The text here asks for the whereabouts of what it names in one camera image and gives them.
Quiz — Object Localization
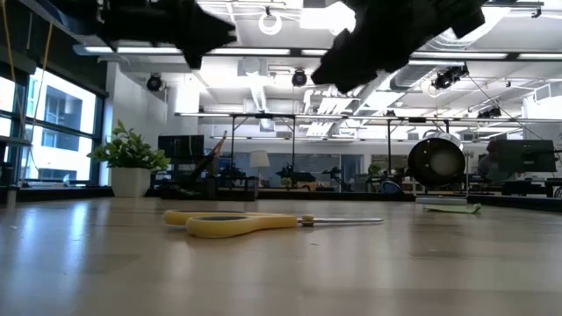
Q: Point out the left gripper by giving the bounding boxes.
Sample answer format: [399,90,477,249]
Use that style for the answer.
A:
[100,0,238,70]

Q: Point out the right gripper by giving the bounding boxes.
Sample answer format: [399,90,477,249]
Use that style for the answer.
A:
[310,0,487,94]

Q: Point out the green sticky note pad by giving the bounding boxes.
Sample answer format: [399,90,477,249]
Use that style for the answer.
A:
[422,202,483,216]

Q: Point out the yellow-handled scissors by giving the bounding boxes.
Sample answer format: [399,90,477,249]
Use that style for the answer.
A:
[161,208,385,240]

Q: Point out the black mesh desk organizer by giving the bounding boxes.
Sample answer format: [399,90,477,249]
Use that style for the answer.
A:
[157,133,261,202]

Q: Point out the overhead bar with light strips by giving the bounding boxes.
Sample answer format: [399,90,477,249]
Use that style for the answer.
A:
[72,42,562,62]

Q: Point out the blue round object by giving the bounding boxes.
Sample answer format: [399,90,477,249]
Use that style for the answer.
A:
[378,179,404,195]

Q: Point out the lamp with white shade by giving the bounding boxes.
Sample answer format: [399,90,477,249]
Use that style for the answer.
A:
[249,149,271,188]

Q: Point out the green plant in white pot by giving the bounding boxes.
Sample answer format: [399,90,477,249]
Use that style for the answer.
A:
[86,119,171,198]

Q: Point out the person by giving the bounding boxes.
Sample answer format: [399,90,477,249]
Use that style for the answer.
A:
[476,140,519,183]

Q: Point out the black computer monitor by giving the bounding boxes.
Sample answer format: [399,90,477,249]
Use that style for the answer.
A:
[495,139,558,174]

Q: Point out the white ring light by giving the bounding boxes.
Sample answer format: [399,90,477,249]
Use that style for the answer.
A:
[257,11,284,37]

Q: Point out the black metal frame station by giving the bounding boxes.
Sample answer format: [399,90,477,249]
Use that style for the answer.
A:
[175,111,451,190]

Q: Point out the black aluminium extrusion frame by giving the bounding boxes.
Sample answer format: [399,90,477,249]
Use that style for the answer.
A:
[0,183,562,215]

